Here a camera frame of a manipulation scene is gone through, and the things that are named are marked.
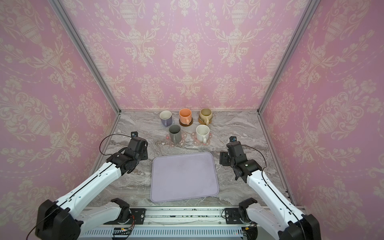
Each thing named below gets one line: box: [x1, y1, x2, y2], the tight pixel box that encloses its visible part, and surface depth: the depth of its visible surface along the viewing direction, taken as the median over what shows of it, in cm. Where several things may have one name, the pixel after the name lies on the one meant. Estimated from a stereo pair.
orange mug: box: [179, 108, 192, 125], surface depth 108 cm
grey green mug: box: [168, 124, 182, 145], surface depth 97 cm
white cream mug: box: [196, 124, 210, 144], surface depth 100 cm
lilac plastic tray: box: [150, 152, 220, 203], surface depth 89 cm
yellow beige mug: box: [199, 108, 213, 125], surface depth 109 cm
